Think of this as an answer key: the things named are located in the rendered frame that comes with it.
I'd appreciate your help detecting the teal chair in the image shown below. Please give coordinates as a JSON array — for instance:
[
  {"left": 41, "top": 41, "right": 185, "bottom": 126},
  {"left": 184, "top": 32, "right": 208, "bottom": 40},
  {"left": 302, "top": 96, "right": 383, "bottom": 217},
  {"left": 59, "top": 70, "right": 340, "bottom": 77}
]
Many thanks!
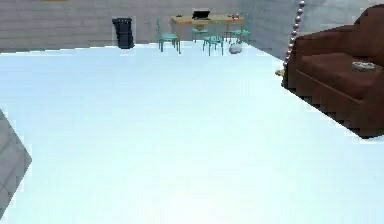
[
  {"left": 191, "top": 25, "right": 209, "bottom": 44},
  {"left": 155, "top": 18, "right": 181, "bottom": 54},
  {"left": 202, "top": 21, "right": 225, "bottom": 57},
  {"left": 228, "top": 13, "right": 252, "bottom": 45}
]

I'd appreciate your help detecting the grey round ball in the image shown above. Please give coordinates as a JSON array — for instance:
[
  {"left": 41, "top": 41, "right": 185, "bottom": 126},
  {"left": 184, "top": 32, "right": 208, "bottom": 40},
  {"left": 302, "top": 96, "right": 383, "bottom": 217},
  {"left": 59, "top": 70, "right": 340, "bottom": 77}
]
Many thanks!
[{"left": 228, "top": 43, "right": 243, "bottom": 55}]

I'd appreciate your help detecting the wooden table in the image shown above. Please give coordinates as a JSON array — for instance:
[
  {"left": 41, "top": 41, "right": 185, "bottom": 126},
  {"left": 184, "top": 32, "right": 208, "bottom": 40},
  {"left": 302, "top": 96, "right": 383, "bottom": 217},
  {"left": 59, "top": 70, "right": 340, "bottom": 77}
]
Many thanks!
[{"left": 170, "top": 13, "right": 246, "bottom": 44}]

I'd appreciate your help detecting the black laptop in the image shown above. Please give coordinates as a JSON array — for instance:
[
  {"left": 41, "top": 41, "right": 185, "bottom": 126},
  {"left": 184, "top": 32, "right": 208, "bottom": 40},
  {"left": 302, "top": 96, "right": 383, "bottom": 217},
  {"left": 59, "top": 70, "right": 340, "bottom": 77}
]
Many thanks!
[{"left": 191, "top": 10, "right": 212, "bottom": 21}]

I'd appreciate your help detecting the black bin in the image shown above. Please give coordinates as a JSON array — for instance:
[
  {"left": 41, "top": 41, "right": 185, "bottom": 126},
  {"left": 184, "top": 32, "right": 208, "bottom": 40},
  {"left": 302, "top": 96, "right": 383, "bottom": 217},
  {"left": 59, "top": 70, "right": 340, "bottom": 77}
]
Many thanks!
[{"left": 111, "top": 17, "right": 136, "bottom": 50}]

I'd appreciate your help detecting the brown sofa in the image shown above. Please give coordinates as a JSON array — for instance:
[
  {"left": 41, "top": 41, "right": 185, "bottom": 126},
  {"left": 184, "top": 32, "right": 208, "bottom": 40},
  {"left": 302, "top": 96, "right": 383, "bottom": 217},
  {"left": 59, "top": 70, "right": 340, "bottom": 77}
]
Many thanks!
[{"left": 281, "top": 3, "right": 384, "bottom": 139}]

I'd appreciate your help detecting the grey remote control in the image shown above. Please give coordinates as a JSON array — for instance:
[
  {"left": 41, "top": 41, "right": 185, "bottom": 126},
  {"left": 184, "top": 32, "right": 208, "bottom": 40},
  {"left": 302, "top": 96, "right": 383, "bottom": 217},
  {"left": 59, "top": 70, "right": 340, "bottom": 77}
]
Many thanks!
[{"left": 351, "top": 61, "right": 377, "bottom": 72}]

